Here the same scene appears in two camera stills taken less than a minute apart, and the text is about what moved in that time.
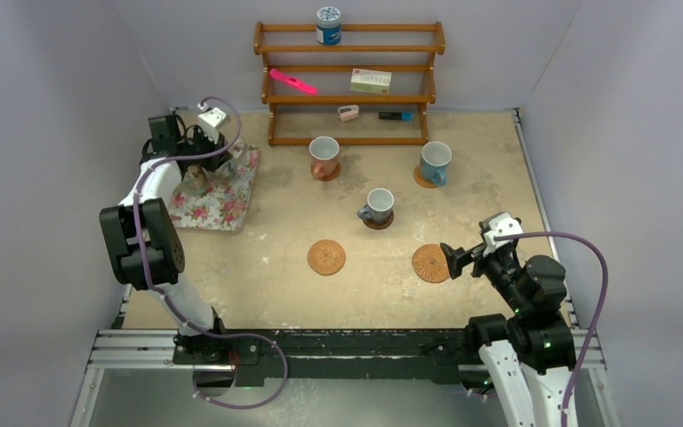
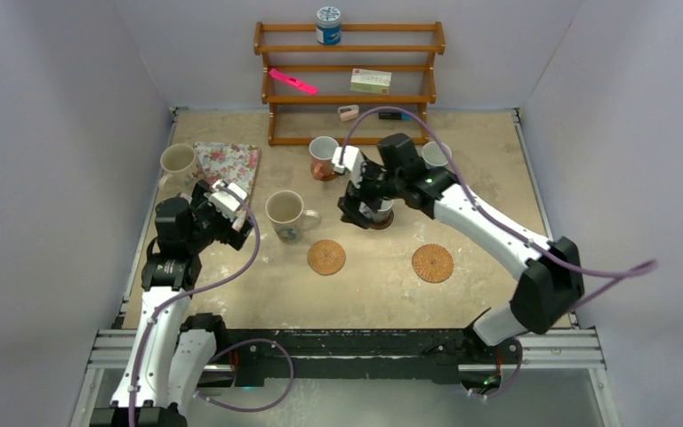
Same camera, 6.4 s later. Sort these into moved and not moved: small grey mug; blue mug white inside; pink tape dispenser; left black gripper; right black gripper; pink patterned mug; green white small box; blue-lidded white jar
Moved: left black gripper; right black gripper
Not moved: green white small box; blue mug white inside; pink patterned mug; small grey mug; blue-lidded white jar; pink tape dispenser
